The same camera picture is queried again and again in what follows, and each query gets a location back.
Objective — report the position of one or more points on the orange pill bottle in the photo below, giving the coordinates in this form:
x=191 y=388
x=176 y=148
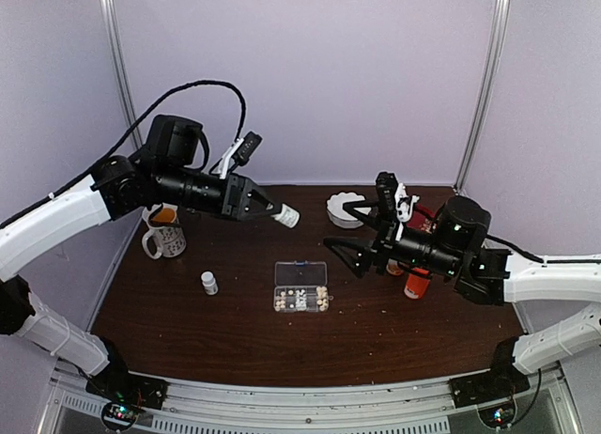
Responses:
x=416 y=285

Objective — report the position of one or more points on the left aluminium frame post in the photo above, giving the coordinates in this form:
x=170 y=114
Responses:
x=108 y=12

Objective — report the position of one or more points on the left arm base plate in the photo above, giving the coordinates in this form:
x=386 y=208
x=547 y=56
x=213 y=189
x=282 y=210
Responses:
x=129 y=396

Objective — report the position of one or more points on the red floral plate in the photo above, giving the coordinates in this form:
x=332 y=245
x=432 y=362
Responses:
x=423 y=219

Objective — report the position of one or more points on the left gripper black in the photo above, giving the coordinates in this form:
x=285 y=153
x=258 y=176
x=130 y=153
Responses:
x=235 y=199

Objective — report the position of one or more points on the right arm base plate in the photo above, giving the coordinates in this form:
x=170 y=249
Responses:
x=492 y=394

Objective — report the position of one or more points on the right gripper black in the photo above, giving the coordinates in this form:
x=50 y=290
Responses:
x=362 y=247

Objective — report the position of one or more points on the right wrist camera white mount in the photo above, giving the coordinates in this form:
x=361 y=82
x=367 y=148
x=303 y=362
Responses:
x=395 y=205

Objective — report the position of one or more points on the clear plastic pill organizer box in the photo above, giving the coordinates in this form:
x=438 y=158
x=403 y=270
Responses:
x=301 y=287

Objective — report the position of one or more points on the right aluminium frame post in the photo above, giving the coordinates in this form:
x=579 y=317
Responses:
x=499 y=22

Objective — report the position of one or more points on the small white pill bottle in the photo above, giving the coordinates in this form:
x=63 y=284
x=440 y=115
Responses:
x=209 y=283

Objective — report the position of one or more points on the front aluminium rail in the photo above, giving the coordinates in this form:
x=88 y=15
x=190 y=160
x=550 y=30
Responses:
x=420 y=406

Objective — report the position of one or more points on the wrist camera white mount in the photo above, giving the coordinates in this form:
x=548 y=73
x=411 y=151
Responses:
x=395 y=205
x=238 y=155

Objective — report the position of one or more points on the amber bottle with grey cap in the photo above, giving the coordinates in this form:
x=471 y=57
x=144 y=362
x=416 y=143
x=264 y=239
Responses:
x=392 y=268

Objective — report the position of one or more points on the white scalloped bowl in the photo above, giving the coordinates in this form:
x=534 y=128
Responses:
x=336 y=213

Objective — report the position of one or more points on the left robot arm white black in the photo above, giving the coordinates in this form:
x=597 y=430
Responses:
x=113 y=188

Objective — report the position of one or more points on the aluminium frame post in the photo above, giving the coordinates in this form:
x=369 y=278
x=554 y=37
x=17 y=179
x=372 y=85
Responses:
x=499 y=22
x=108 y=12

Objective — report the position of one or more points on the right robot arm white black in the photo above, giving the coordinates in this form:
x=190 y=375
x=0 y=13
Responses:
x=507 y=274

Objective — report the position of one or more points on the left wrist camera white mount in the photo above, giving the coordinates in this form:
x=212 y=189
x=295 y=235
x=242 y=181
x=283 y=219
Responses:
x=238 y=155

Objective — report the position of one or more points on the floral mug with orange liquid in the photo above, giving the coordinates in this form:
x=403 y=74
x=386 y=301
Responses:
x=164 y=237

